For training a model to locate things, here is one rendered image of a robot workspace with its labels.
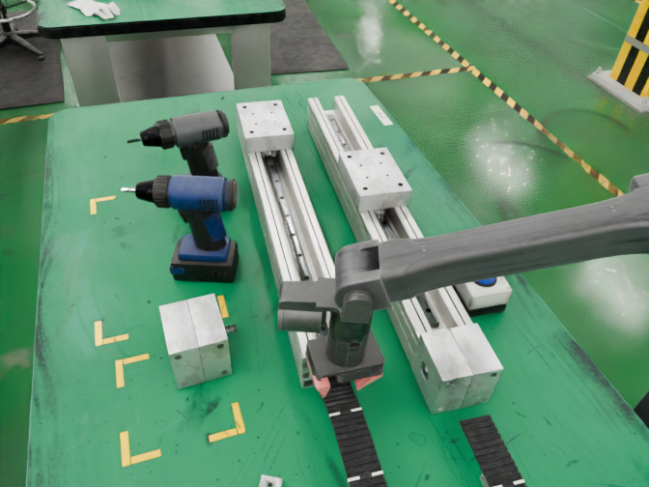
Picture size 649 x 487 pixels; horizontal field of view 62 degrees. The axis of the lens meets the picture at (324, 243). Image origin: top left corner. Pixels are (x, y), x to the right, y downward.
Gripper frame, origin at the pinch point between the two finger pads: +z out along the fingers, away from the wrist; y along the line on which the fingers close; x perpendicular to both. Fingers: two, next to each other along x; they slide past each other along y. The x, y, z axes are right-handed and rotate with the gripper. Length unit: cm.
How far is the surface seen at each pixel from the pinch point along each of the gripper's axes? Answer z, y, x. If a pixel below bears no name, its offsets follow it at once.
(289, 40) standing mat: 72, -73, -325
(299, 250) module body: -2.5, -1.1, -29.5
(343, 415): 0.4, 0.9, 4.6
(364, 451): 0.2, -0.3, 10.8
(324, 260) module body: -5.3, -4.0, -23.1
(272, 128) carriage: -10, -3, -63
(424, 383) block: 0.6, -13.7, 2.0
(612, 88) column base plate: 67, -257, -212
